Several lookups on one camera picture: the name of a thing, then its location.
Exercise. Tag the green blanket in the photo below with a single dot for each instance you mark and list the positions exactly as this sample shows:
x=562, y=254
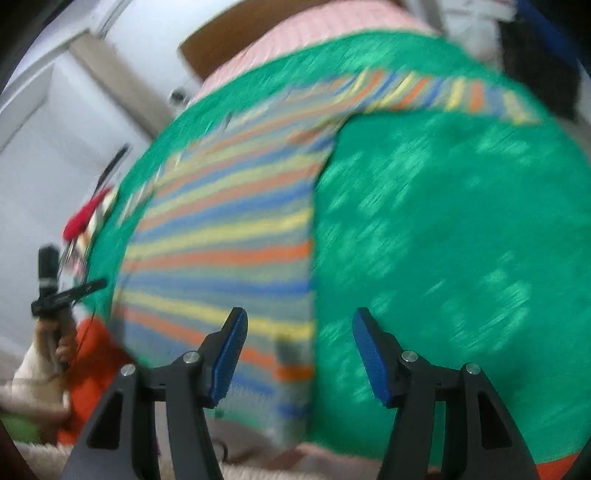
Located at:
x=438, y=230

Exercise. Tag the pink striped bed sheet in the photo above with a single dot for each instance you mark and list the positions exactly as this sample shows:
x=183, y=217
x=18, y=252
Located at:
x=300, y=32

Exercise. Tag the person's left hand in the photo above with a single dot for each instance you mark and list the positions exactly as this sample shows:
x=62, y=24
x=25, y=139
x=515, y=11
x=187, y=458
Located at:
x=62, y=344

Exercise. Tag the beige curtain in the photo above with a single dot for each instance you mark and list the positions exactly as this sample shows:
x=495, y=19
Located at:
x=115, y=78

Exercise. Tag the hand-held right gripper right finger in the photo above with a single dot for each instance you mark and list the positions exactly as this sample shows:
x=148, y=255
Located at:
x=371, y=364

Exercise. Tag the red knit garment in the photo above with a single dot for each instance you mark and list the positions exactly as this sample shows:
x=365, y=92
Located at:
x=81, y=221

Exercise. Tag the white desk fan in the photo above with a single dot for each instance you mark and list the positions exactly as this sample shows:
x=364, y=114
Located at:
x=177, y=96

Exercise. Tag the blue garment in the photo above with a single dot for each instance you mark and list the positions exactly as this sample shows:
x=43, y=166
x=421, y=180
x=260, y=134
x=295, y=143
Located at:
x=549, y=27

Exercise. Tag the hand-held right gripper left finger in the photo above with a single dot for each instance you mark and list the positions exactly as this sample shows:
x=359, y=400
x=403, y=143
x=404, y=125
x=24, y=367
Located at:
x=228, y=360

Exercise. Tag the striped knit sweater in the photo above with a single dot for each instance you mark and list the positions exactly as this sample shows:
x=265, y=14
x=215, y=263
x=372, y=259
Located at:
x=221, y=230

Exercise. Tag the person's left forearm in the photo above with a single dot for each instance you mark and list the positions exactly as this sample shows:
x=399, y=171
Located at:
x=32, y=378

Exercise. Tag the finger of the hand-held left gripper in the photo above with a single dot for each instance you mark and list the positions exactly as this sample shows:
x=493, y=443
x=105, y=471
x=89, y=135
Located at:
x=85, y=288

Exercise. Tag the wooden headboard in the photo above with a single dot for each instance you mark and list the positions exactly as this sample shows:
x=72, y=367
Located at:
x=207, y=50

